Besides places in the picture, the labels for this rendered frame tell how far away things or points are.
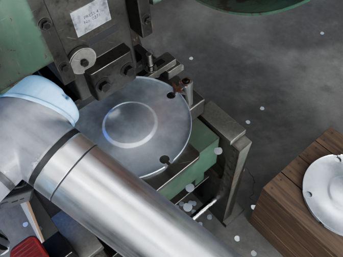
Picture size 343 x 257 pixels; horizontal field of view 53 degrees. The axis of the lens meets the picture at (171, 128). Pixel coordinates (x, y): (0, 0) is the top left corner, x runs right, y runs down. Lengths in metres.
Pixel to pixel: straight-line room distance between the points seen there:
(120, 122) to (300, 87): 1.33
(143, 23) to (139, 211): 0.41
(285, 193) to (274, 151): 0.51
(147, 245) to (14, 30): 0.34
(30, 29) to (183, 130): 0.41
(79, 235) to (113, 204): 0.53
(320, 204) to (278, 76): 0.95
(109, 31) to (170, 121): 0.26
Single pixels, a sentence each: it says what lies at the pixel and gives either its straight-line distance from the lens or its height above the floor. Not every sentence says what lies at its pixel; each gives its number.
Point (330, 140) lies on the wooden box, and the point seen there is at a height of 0.35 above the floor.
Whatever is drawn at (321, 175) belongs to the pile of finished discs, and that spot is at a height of 0.36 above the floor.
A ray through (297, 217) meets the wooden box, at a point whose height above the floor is 0.35.
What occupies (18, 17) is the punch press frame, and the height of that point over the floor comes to 1.16.
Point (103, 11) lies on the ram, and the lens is 0.65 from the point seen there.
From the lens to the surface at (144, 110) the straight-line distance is 0.83.
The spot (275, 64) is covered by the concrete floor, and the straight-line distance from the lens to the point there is 2.06.
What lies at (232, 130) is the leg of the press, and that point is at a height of 0.64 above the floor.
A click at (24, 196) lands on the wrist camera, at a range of 0.57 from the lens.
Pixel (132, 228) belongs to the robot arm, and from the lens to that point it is 0.35.
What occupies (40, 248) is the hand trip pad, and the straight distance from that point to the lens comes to 0.77.
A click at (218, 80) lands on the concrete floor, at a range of 1.93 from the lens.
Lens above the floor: 1.45
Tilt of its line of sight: 56 degrees down
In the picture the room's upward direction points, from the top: 5 degrees counter-clockwise
